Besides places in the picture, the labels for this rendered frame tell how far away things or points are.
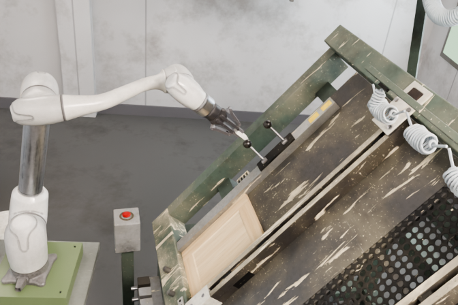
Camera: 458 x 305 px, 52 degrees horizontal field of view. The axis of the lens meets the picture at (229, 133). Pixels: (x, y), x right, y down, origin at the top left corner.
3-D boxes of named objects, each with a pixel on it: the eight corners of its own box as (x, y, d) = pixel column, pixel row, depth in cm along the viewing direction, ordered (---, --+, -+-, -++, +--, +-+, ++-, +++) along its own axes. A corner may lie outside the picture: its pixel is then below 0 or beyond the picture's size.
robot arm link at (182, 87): (210, 96, 185) (202, 84, 196) (181, 73, 177) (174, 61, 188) (192, 116, 186) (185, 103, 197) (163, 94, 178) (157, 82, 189)
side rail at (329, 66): (182, 216, 240) (167, 207, 234) (343, 61, 216) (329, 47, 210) (185, 224, 235) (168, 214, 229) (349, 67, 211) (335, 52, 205)
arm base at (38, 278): (-4, 291, 193) (-6, 282, 190) (18, 252, 212) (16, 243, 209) (40, 295, 194) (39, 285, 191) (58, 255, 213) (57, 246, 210)
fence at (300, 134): (182, 246, 216) (176, 243, 214) (334, 102, 196) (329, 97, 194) (184, 254, 212) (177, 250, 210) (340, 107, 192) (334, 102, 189)
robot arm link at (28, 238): (6, 277, 193) (-2, 237, 182) (10, 246, 208) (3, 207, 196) (48, 271, 198) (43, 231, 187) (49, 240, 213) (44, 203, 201)
